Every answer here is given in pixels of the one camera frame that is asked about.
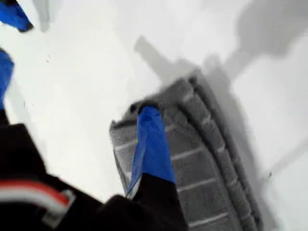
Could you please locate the grey white-striped towel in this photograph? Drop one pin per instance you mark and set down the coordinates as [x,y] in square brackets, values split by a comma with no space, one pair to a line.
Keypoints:
[204,168]

